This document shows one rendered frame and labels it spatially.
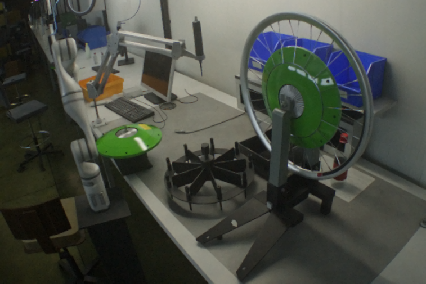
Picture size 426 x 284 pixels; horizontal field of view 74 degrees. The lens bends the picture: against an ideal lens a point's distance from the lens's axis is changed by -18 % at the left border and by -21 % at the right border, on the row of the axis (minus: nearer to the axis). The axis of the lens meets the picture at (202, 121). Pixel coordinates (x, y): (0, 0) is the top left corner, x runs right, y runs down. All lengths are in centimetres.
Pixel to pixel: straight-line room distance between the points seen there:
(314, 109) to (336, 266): 49
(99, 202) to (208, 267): 60
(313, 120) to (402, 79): 59
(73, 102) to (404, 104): 134
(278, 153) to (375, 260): 49
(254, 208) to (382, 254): 48
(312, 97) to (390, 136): 68
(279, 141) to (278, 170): 9
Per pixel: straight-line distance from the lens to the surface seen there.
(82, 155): 133
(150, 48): 171
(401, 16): 138
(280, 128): 97
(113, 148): 146
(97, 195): 143
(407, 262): 115
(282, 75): 99
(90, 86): 205
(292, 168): 113
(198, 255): 111
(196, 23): 156
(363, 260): 111
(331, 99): 92
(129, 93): 247
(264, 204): 114
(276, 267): 106
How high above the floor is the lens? 173
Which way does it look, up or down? 25 degrees down
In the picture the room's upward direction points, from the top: 6 degrees counter-clockwise
